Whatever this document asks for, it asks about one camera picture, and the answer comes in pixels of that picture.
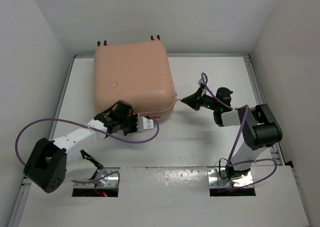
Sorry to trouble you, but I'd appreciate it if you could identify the metal base plate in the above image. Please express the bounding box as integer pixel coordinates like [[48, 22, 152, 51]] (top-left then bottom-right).
[[207, 166, 254, 189], [73, 168, 120, 189]]

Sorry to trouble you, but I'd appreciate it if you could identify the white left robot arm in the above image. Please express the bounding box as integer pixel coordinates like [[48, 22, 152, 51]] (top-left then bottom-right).
[[23, 100, 139, 193]]

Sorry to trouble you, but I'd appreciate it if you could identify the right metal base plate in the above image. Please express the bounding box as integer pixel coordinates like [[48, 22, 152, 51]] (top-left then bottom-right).
[[207, 166, 254, 189]]

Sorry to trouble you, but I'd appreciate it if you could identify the pink suitcase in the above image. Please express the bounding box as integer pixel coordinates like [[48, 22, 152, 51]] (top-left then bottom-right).
[[93, 39, 177, 121]]

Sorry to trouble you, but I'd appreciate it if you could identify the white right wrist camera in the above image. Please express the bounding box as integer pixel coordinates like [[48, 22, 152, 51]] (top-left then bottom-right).
[[198, 79, 208, 91]]

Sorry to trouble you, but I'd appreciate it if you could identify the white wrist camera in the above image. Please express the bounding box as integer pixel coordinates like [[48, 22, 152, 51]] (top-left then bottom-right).
[[137, 116, 154, 132], [198, 79, 208, 91]]

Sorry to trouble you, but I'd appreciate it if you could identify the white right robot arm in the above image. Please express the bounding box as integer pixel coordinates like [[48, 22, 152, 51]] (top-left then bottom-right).
[[181, 86, 283, 180]]

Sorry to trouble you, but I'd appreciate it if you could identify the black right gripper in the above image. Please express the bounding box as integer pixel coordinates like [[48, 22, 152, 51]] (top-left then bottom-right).
[[183, 87, 221, 112]]

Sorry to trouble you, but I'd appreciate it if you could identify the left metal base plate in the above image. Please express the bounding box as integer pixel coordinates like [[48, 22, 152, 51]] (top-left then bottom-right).
[[73, 168, 120, 189]]

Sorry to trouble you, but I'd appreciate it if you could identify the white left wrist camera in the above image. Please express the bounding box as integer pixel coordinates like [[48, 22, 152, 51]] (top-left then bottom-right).
[[137, 116, 154, 132]]

